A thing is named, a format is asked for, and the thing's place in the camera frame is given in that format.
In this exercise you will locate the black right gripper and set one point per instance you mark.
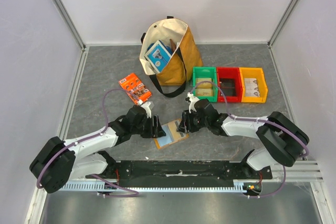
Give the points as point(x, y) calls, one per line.
point(188, 121)

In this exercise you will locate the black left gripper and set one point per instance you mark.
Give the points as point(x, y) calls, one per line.
point(155, 131)

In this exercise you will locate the mustard leather card holder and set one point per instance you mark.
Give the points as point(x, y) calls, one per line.
point(165, 141)

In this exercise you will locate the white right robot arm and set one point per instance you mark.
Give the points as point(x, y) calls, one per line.
point(283, 142)

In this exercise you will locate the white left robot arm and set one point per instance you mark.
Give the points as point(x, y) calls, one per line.
point(62, 160)

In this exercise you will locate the gold VIP card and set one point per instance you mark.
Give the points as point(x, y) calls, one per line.
point(204, 92)

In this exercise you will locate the black VIP card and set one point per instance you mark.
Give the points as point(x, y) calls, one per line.
point(228, 87)

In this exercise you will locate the silver card in yellow bin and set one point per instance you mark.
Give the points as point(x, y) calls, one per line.
point(251, 83)

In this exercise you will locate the green plastic bin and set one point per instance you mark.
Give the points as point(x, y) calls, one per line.
point(206, 72)

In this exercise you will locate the orange screw assortment box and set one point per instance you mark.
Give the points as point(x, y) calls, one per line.
point(135, 88)

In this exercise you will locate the red plastic bin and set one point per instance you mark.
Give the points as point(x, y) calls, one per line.
point(232, 73)

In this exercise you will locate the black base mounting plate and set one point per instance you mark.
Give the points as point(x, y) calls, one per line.
point(127, 170)

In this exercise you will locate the yellow plastic bin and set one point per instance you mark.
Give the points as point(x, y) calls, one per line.
point(257, 73)

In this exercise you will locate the blue razor package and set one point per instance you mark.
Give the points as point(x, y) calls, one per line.
point(158, 55)

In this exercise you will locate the tan canvas tote bag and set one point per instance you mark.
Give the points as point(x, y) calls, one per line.
point(172, 79)

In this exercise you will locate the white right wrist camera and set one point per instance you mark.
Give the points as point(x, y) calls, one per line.
point(192, 100)

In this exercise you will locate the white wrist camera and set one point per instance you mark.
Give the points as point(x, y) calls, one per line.
point(192, 100)
point(148, 106)

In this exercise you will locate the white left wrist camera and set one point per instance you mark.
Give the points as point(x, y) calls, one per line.
point(148, 106)

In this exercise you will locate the grey slotted cable duct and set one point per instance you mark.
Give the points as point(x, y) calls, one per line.
point(167, 185)

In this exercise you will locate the aluminium corner frame post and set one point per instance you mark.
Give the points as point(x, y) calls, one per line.
point(281, 24)

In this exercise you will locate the left aluminium frame post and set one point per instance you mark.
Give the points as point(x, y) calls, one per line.
point(69, 23)

